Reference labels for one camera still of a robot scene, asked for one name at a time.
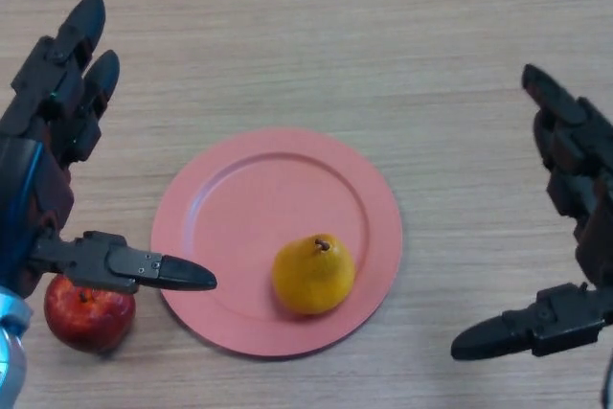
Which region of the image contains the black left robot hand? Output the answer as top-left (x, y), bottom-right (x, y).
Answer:
top-left (0, 0), bottom-right (218, 304)

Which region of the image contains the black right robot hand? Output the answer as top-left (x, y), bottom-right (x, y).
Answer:
top-left (449, 63), bottom-right (613, 361)

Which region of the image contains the yellow pear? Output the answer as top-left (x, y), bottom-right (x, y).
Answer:
top-left (271, 234), bottom-right (357, 317)

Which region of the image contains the pink round plate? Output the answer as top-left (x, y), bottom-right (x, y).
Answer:
top-left (149, 127), bottom-right (403, 359)

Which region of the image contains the red apple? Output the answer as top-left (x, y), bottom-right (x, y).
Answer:
top-left (43, 274), bottom-right (137, 354)

